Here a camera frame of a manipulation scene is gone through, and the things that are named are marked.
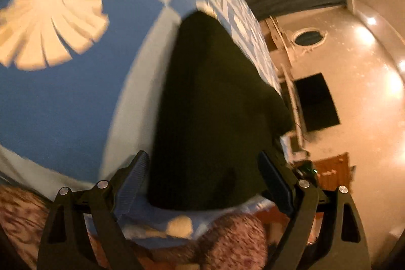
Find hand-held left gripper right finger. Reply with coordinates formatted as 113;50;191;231
257;151;371;270

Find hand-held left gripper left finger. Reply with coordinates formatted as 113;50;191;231
37;150;150;270

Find black pants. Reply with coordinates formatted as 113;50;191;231
147;11;293;212

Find white television stand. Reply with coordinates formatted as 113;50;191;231
278;64;311;163

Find brown patterned garment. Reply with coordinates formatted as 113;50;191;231
0;184;269;270

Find blue patterned bed blanket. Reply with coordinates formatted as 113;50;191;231
0;0;285;239

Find white dressing table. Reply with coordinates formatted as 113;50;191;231
266;16;298;65

